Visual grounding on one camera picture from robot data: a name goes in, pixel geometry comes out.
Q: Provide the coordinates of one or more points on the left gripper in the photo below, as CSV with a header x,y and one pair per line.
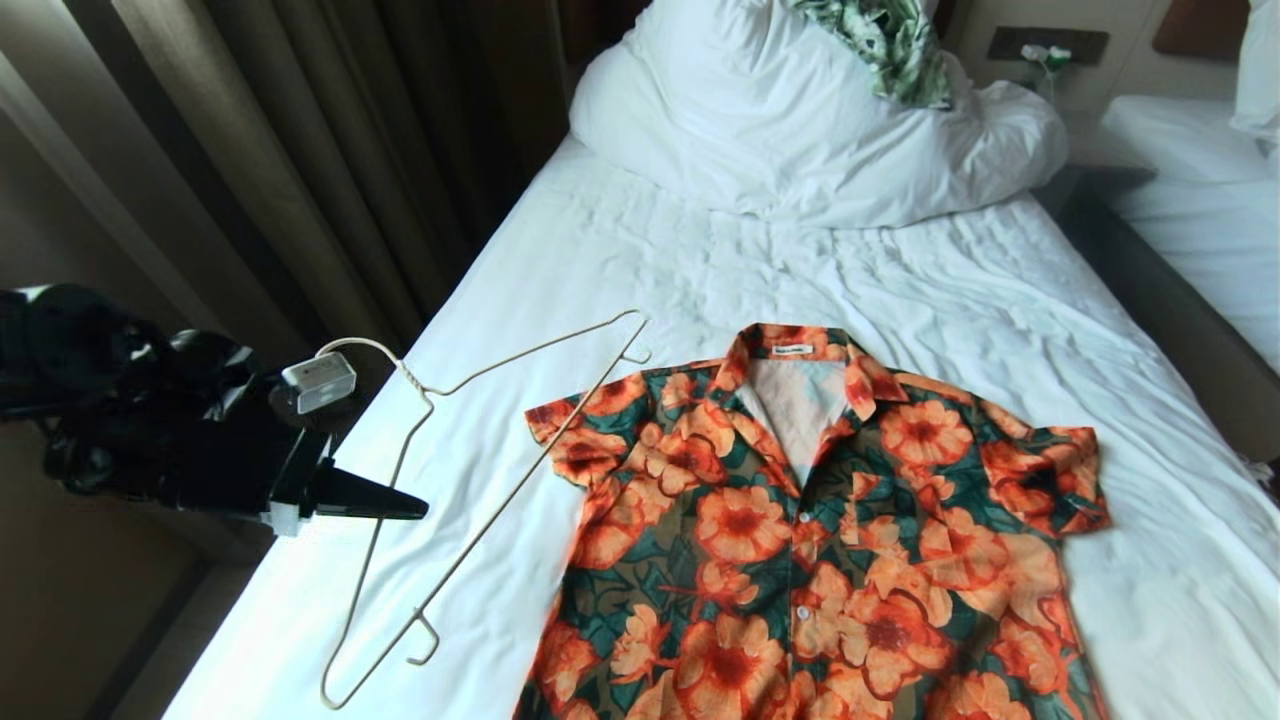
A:
x,y
235,470

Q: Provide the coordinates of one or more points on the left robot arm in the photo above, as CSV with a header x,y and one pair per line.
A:
x,y
70,350

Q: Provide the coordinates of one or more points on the orange floral short-sleeve shirt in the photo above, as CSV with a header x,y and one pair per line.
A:
x,y
810,540

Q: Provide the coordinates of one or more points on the white neighbouring bed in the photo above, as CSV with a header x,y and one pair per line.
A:
x,y
1210,200

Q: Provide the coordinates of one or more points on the brown curtain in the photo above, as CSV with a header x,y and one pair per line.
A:
x,y
300,150

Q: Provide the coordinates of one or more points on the white pillow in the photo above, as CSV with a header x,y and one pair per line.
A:
x,y
790,120

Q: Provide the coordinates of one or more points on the green patterned cloth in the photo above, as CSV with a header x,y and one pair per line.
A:
x,y
895,45

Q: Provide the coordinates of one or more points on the white flower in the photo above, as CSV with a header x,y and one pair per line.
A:
x,y
1045,58

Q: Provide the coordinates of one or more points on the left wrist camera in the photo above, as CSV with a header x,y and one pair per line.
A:
x,y
318,382

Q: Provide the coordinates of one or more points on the dark wall switch panel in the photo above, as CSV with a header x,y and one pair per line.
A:
x,y
1048,45

